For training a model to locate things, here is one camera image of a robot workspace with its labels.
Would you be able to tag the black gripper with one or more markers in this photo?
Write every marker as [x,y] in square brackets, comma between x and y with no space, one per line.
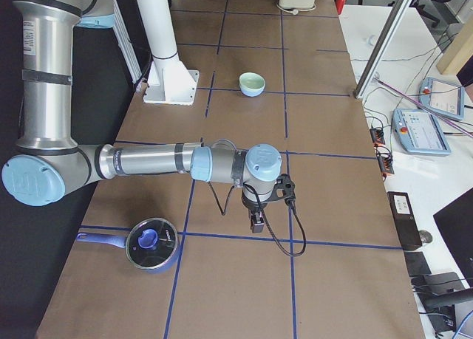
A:
[252,207]

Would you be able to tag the green bowl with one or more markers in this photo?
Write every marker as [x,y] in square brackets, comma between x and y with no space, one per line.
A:
[251,80]

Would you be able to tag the blue bowl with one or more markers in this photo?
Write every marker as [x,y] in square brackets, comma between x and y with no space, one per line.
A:
[251,92]

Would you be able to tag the blue saucepan with glass lid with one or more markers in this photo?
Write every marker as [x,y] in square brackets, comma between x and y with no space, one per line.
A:
[152,245]

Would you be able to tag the orange black connector box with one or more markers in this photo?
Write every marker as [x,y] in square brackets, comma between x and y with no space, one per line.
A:
[377,136]

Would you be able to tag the black power brick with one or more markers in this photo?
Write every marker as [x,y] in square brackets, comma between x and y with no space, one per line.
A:
[406,227]

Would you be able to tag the near teach pendant tablet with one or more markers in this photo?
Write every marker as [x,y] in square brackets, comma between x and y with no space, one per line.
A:
[419,132]

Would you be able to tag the teach pendant tablet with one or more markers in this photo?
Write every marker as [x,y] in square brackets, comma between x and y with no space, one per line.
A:
[419,132]
[445,98]

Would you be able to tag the black monitor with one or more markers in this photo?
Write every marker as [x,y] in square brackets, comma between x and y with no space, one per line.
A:
[455,225]

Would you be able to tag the far teach pendant tablet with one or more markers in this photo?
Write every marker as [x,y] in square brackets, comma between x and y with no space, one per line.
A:
[445,98]

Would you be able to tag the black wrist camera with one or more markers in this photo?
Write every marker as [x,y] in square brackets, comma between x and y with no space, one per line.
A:
[284,189]

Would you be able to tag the aluminium frame post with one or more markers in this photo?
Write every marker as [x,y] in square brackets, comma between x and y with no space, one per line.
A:
[393,21]

